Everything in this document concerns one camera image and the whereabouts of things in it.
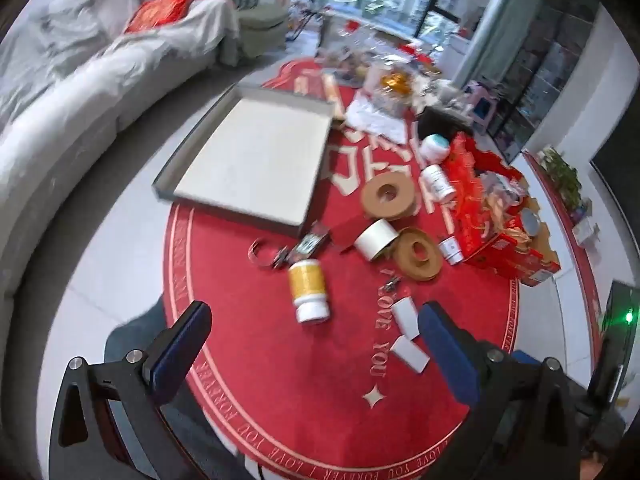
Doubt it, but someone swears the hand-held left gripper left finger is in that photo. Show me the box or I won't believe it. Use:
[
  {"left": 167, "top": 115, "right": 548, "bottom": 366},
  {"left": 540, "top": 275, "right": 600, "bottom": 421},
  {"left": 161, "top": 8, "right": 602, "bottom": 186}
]
[{"left": 45, "top": 301, "right": 213, "bottom": 480}]

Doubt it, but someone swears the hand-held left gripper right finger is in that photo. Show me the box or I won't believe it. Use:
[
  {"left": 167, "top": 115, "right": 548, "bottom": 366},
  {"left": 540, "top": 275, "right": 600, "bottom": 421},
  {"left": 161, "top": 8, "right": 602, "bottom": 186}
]
[{"left": 417, "top": 302, "right": 583, "bottom": 480}]

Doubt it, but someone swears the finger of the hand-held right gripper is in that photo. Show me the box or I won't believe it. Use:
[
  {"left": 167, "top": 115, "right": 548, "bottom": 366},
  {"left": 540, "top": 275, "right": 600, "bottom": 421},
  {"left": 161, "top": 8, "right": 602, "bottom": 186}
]
[{"left": 586, "top": 355, "right": 628, "bottom": 403}]

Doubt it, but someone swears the brown paper tape roll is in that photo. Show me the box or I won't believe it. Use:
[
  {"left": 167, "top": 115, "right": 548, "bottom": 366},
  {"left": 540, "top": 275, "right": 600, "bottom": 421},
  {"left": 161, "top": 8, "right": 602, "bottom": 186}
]
[
  {"left": 391, "top": 226, "right": 445, "bottom": 283},
  {"left": 361, "top": 172, "right": 418, "bottom": 221}
]

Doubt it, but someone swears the yellow label white bottle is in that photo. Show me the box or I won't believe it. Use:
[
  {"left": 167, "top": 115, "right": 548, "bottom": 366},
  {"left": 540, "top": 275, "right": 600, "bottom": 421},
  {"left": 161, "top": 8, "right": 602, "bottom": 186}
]
[{"left": 288, "top": 258, "right": 331, "bottom": 325}]

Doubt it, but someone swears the dark foil packet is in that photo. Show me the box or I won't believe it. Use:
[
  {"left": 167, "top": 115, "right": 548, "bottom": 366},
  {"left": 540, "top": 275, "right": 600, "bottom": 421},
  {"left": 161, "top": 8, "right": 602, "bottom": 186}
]
[{"left": 292, "top": 225, "right": 331, "bottom": 261}]

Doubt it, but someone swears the grey shallow tray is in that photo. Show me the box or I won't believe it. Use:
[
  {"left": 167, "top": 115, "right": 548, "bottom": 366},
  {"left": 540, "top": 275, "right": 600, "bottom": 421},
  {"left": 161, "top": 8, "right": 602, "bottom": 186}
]
[{"left": 152, "top": 83, "right": 335, "bottom": 238}]

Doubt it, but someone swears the small white printed box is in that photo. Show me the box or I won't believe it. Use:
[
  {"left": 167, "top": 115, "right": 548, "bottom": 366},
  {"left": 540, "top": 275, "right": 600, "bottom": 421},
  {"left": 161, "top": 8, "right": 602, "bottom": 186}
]
[{"left": 439, "top": 236, "right": 463, "bottom": 265}]

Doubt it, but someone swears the red gift box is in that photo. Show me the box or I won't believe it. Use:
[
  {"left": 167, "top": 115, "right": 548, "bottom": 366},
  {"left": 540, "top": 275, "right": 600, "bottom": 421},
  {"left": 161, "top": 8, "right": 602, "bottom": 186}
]
[{"left": 440, "top": 132, "right": 561, "bottom": 287}]

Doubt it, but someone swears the round red printed rug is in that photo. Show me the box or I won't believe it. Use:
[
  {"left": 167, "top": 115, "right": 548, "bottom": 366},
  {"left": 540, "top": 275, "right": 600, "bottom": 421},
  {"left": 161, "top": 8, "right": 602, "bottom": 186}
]
[{"left": 162, "top": 57, "right": 603, "bottom": 480}]

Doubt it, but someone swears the white tape roll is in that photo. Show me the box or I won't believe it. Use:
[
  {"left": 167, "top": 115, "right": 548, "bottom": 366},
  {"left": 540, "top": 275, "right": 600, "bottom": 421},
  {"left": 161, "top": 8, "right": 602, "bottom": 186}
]
[{"left": 354, "top": 218, "right": 399, "bottom": 262}]

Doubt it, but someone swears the green potted plant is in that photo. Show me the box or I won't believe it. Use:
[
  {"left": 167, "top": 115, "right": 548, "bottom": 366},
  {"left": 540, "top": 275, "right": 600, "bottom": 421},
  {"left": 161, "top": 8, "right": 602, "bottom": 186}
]
[{"left": 542, "top": 147, "right": 588, "bottom": 211}]

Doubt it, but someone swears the white pill bottle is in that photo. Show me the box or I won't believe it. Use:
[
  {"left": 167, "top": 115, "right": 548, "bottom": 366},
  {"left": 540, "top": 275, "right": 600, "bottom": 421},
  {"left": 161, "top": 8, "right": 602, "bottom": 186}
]
[{"left": 420, "top": 164, "right": 457, "bottom": 204}]

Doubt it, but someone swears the white jar teal lid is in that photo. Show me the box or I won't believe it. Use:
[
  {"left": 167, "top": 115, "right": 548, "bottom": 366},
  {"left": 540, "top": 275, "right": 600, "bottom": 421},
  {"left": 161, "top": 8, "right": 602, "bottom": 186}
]
[{"left": 419, "top": 133, "right": 451, "bottom": 166}]

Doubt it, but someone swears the sofa with white cover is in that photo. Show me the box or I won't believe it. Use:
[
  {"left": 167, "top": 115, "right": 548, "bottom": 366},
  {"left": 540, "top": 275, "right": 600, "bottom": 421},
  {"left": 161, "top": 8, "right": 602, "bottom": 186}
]
[{"left": 0, "top": 0, "right": 241, "bottom": 306}]

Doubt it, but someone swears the black box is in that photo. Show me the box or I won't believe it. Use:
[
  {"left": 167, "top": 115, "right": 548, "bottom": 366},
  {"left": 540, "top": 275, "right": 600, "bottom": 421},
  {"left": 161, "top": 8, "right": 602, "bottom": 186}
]
[{"left": 417, "top": 108, "right": 473, "bottom": 141}]

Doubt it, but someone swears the glass display cabinet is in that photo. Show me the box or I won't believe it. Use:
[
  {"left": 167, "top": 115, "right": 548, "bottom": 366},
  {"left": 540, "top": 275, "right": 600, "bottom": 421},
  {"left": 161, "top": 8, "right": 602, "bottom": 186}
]
[{"left": 492, "top": 0, "right": 601, "bottom": 161}]

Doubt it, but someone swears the pink toy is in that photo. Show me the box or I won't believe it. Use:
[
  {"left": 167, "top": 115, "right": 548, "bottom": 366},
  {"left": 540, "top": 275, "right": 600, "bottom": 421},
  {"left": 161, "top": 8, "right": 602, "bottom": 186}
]
[{"left": 465, "top": 82, "right": 496, "bottom": 126}]

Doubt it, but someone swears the white paper sheet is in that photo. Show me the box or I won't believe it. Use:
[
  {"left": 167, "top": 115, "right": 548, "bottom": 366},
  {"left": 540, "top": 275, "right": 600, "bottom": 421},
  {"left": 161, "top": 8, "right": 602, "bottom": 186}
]
[{"left": 345, "top": 95, "right": 408, "bottom": 141}]

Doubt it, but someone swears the clear bag with gold item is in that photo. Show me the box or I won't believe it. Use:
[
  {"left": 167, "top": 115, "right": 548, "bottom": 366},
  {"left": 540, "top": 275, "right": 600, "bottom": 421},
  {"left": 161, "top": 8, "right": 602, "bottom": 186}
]
[{"left": 362, "top": 62, "right": 416, "bottom": 106}]

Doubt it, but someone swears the green armchair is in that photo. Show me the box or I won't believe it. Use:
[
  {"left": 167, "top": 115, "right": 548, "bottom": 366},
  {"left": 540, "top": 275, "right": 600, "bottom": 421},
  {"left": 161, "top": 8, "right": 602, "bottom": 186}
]
[{"left": 167, "top": 0, "right": 288, "bottom": 58}]

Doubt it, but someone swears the red cushion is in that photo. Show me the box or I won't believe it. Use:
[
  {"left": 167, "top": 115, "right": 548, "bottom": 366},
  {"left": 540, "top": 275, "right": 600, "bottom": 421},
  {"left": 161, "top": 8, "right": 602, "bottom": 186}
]
[{"left": 125, "top": 0, "right": 218, "bottom": 35}]

